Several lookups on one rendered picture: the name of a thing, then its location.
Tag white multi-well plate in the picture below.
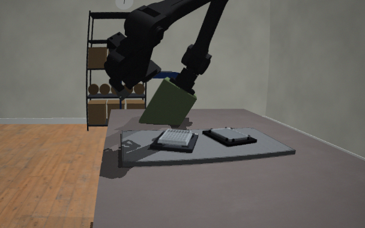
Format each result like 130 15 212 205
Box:
157 129 193 146

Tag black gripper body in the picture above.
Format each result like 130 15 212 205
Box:
109 60 161 92

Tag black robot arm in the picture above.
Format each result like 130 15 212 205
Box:
104 0 228 95

